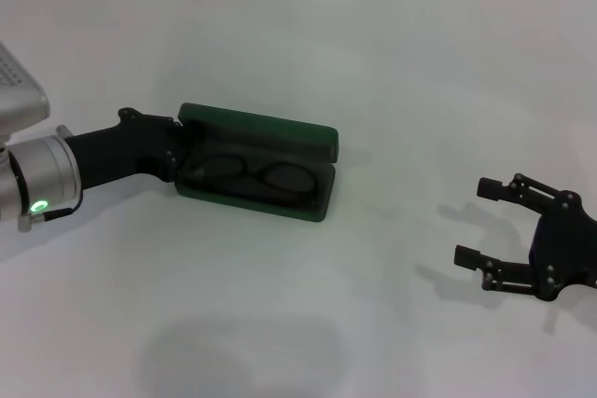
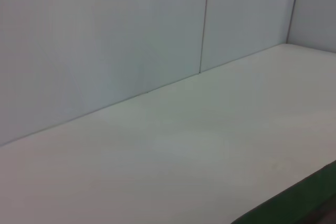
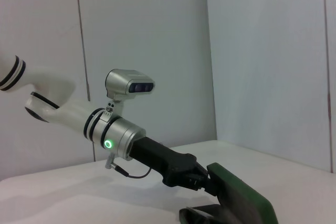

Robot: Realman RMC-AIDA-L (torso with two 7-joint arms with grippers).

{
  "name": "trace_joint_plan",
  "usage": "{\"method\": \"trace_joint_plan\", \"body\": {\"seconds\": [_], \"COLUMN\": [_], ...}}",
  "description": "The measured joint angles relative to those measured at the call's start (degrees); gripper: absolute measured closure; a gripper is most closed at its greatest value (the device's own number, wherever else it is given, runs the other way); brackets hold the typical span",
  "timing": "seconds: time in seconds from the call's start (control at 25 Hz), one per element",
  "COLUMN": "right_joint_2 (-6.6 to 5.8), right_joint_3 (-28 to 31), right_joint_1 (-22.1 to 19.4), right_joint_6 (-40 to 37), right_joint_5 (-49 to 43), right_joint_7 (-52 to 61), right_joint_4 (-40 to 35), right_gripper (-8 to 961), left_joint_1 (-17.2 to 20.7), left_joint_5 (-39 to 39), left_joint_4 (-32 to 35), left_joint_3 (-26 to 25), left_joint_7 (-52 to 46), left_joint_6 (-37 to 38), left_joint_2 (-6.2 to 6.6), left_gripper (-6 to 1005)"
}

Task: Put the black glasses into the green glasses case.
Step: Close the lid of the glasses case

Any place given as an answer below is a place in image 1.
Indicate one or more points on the black glasses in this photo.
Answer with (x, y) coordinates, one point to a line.
(252, 174)

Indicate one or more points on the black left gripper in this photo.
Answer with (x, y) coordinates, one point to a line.
(112, 151)

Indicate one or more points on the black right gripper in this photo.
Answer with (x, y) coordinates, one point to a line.
(569, 249)

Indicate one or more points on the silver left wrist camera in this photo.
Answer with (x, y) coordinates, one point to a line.
(18, 100)

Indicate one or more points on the green glasses case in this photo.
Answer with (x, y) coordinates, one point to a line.
(261, 127)

